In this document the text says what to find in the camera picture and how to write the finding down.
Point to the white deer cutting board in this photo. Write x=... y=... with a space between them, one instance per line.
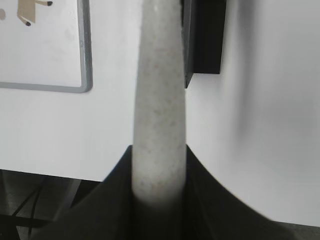
x=45 y=45

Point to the knife with white speckled handle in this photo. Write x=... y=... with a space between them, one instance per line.
x=159 y=132

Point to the black knife stand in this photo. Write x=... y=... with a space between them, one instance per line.
x=203 y=23

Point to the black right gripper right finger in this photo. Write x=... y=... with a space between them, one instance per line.
x=211 y=212

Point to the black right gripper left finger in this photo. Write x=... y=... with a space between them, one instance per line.
x=104 y=214

